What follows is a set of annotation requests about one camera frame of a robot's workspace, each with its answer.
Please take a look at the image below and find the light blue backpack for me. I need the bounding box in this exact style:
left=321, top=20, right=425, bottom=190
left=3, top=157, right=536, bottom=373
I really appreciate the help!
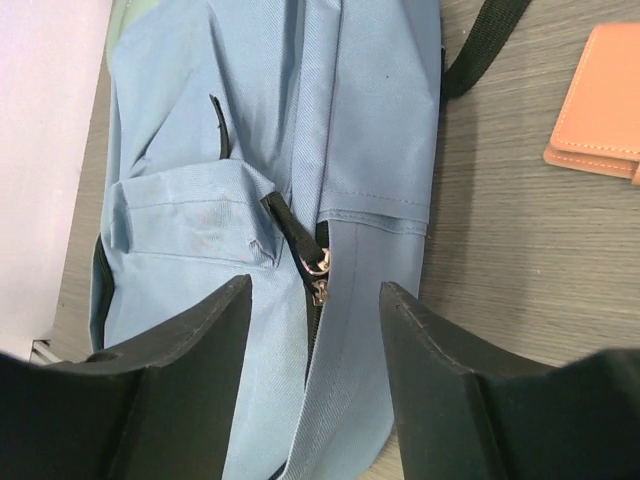
left=89, top=0, right=527, bottom=479

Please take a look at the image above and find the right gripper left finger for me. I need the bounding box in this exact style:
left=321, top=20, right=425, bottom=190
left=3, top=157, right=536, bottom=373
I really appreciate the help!
left=1, top=275, right=251, bottom=480

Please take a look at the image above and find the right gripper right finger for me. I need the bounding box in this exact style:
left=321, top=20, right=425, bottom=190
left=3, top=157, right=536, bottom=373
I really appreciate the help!
left=379, top=283, right=639, bottom=479

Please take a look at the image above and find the teal round plate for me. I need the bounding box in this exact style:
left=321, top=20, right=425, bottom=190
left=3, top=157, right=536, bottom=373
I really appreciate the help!
left=105, top=0, right=159, bottom=55

